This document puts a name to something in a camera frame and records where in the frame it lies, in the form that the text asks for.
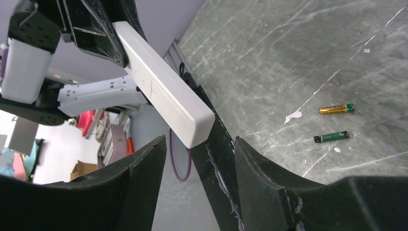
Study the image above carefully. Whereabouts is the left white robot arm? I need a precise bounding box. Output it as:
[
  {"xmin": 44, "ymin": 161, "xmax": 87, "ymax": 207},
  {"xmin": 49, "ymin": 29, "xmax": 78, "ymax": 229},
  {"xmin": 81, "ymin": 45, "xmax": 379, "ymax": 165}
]
[{"xmin": 0, "ymin": 0, "xmax": 148, "ymax": 126}]

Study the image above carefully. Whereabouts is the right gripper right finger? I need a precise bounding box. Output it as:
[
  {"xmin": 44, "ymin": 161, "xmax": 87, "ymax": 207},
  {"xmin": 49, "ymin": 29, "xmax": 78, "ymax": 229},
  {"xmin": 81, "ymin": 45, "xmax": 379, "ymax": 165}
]
[{"xmin": 235, "ymin": 137, "xmax": 408, "ymax": 231}]

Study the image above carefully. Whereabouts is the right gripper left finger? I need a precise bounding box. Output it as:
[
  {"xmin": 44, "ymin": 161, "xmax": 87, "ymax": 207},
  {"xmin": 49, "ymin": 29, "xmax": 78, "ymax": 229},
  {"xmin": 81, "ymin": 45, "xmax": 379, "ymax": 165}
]
[{"xmin": 0, "ymin": 136, "xmax": 167, "ymax": 231}]

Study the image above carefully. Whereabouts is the white paper scrap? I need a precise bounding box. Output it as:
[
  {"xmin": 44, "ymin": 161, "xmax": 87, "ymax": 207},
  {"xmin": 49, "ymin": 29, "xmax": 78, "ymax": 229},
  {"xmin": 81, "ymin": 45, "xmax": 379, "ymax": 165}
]
[{"xmin": 284, "ymin": 110, "xmax": 303, "ymax": 124}]

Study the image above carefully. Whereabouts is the gold green AAA battery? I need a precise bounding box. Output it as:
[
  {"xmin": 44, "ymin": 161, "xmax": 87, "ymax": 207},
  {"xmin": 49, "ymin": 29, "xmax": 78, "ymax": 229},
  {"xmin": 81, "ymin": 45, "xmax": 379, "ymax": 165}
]
[{"xmin": 319, "ymin": 103, "xmax": 355, "ymax": 115}]

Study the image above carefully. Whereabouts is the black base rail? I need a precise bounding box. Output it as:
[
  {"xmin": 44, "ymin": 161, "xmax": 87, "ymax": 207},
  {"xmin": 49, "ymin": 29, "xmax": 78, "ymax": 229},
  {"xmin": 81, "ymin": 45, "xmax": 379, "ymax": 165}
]
[{"xmin": 178, "ymin": 62, "xmax": 246, "ymax": 231}]

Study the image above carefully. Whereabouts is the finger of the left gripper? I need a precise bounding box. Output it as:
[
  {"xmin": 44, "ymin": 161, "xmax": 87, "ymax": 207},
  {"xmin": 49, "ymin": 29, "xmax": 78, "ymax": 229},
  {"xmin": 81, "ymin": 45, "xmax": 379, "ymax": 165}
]
[
  {"xmin": 63, "ymin": 0, "xmax": 128, "ymax": 68},
  {"xmin": 112, "ymin": 0, "xmax": 147, "ymax": 40}
]

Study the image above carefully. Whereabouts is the white remote control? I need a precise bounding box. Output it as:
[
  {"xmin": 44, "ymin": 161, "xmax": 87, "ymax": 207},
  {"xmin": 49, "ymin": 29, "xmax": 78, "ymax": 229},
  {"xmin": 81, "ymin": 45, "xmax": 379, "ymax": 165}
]
[{"xmin": 113, "ymin": 21, "xmax": 215, "ymax": 149}]

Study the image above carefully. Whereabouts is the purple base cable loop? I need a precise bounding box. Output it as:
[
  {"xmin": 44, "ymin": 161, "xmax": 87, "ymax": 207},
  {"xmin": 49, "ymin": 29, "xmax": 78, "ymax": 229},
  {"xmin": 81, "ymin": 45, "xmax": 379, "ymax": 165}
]
[{"xmin": 168, "ymin": 127, "xmax": 193, "ymax": 183}]

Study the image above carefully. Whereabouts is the dark green AAA battery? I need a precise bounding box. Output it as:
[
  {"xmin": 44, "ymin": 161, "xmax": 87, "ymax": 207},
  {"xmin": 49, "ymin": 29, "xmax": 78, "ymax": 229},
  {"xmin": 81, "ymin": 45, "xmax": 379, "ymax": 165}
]
[{"xmin": 314, "ymin": 131, "xmax": 350, "ymax": 143}]

